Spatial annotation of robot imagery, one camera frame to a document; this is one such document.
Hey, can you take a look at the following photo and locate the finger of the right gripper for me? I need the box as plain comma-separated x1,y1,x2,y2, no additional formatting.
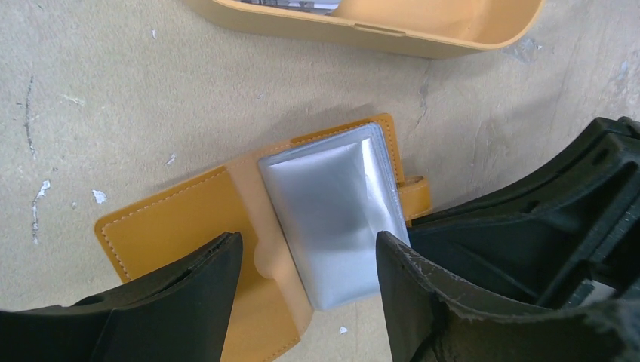
409,117,639,308

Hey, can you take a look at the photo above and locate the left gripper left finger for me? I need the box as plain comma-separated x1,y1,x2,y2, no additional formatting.
1,232,243,361

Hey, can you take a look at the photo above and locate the yellow oval plastic tray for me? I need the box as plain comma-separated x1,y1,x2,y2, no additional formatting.
187,1,545,60

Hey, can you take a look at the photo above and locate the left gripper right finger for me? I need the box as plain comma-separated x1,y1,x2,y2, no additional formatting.
376,232,639,361

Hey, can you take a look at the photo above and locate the white credit card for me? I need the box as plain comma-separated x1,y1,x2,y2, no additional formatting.
240,0,341,15

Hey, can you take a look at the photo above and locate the yellow leather card holder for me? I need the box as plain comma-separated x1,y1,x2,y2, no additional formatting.
94,112,432,362

